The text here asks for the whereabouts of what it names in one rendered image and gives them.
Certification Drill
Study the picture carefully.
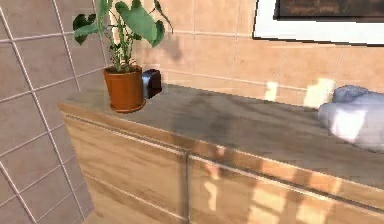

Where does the green houseplant in orange pot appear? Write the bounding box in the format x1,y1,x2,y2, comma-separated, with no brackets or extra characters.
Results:
72,0,174,114

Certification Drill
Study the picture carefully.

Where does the small black box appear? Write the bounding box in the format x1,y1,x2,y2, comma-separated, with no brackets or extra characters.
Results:
141,68,163,100

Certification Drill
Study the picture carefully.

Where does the wooden cabinet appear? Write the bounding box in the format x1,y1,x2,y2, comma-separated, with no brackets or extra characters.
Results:
57,83,384,224

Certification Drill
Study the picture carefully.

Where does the white framed window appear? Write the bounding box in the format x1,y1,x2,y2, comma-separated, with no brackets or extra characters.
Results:
252,0,384,46

